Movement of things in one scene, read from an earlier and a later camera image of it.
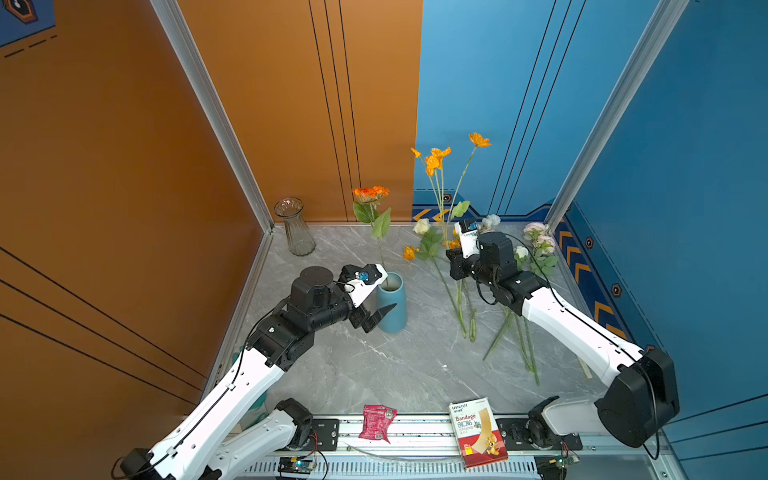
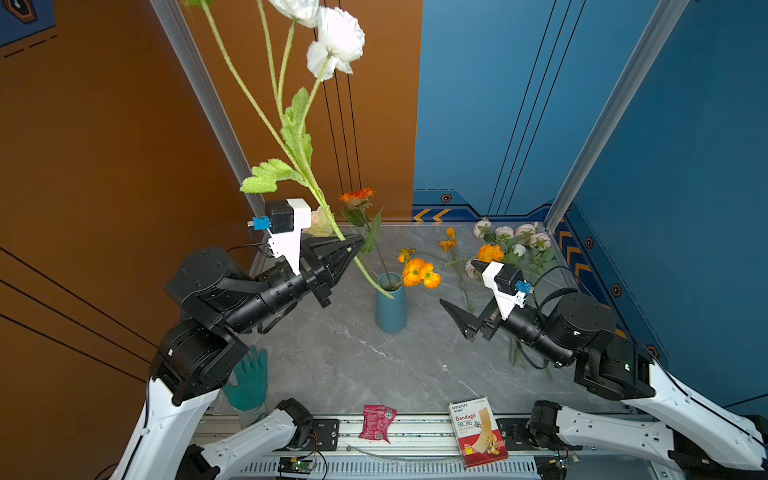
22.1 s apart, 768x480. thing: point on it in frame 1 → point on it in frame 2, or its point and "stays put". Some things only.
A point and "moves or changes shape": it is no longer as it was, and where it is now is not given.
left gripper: [360, 317] → [327, 251]
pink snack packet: [376, 421] stays put
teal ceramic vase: [392, 291] stays put
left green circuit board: [295, 465] stays put
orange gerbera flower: [365, 209] moves or changes shape
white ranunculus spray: [486, 222] → [374, 277]
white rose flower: [430, 249] → [320, 226]
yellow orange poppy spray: [433, 165] → [418, 271]
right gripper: [456, 261] → [469, 324]
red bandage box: [477, 433] stays put
